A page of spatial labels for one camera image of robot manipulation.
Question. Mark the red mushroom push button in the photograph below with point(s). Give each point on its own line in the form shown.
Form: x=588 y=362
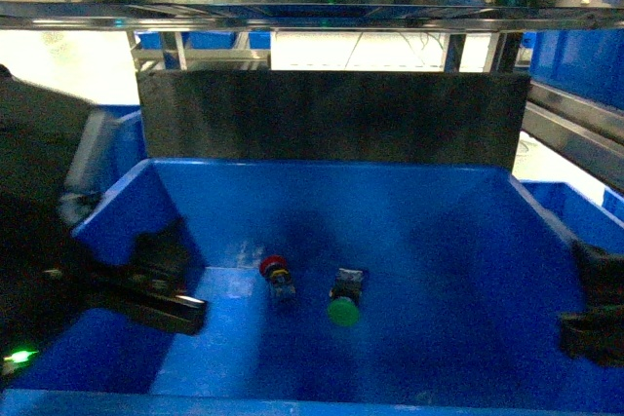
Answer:
x=276 y=272

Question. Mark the green mushroom push button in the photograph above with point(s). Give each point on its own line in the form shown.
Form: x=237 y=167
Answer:
x=345 y=297

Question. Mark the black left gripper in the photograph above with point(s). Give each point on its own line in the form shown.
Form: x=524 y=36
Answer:
x=52 y=148

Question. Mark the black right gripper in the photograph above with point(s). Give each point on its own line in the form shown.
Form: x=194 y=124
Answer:
x=596 y=332

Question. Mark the black backing panel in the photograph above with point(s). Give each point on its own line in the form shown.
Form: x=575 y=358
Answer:
x=360 y=116

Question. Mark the blue target bin left shelf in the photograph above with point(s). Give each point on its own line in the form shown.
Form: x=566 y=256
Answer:
x=222 y=287

